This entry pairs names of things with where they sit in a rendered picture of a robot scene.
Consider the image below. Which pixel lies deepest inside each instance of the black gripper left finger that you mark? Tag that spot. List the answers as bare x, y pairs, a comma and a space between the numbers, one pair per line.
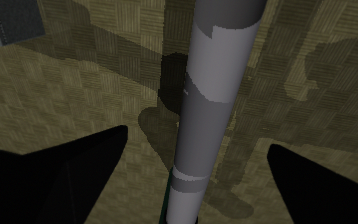
61, 184

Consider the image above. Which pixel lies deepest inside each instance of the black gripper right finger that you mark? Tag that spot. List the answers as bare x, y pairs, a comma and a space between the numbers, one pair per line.
312, 193

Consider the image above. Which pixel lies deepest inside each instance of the dark green post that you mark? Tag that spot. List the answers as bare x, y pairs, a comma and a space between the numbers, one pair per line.
166, 197

